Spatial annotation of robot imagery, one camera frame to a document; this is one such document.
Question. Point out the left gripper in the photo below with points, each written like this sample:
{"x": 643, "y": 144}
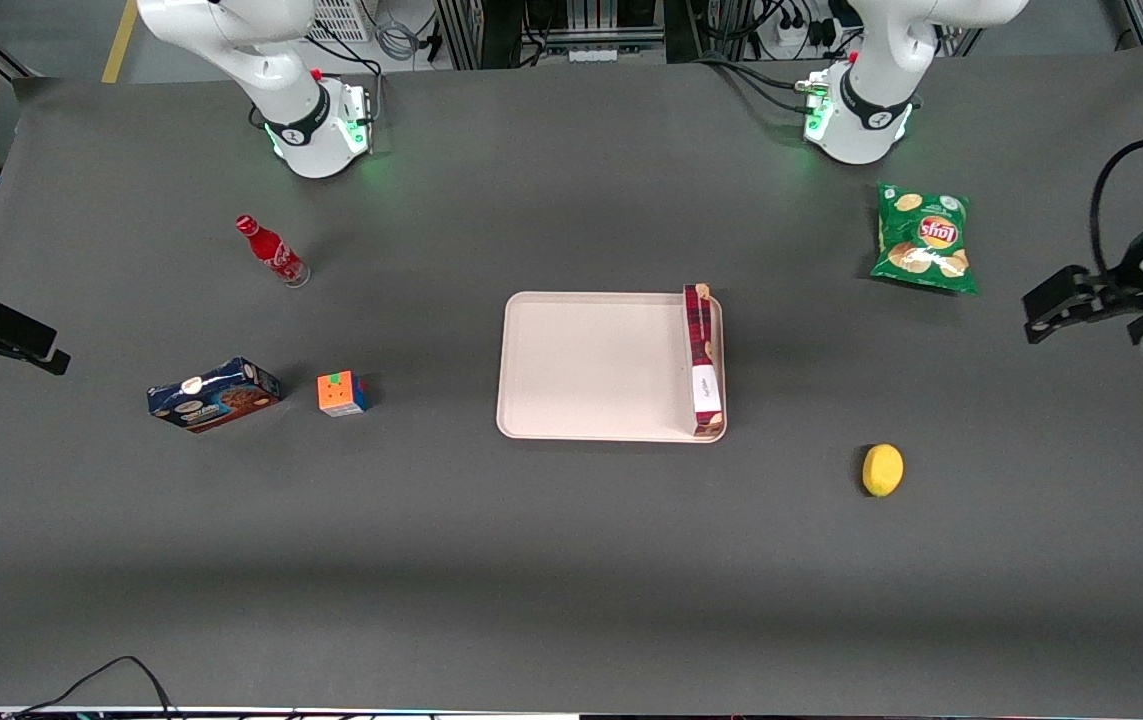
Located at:
{"x": 1121, "y": 287}

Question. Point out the red plaid cookie box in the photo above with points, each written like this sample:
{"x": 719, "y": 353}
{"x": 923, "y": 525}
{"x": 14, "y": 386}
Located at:
{"x": 703, "y": 360}

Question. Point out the pale pink plastic tray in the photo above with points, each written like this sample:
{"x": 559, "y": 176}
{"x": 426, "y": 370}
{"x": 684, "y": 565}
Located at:
{"x": 591, "y": 365}

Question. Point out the blue cookie box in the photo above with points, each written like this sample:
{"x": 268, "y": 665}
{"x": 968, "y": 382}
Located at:
{"x": 216, "y": 395}

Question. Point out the green chips bag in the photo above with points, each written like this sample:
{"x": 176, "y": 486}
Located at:
{"x": 923, "y": 240}

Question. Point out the yellow lemon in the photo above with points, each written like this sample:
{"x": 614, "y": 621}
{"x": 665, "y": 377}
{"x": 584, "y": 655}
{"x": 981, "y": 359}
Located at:
{"x": 882, "y": 470}

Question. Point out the white power strip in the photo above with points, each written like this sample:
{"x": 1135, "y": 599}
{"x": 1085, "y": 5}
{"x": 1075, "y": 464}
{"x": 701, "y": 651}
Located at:
{"x": 799, "y": 32}

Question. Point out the dark grey table mat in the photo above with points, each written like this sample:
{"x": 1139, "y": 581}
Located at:
{"x": 571, "y": 560}

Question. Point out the black equipment rack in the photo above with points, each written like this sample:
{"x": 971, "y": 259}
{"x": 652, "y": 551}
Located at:
{"x": 551, "y": 25}

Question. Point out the colourful puzzle cube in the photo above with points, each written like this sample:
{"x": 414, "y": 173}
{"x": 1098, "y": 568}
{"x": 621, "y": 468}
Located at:
{"x": 339, "y": 393}

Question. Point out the red soda bottle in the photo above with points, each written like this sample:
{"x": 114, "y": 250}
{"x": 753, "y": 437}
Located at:
{"x": 271, "y": 250}

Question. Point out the black clamp mounted device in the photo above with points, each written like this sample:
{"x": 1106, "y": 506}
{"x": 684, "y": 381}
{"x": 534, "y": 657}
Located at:
{"x": 1, "y": 335}

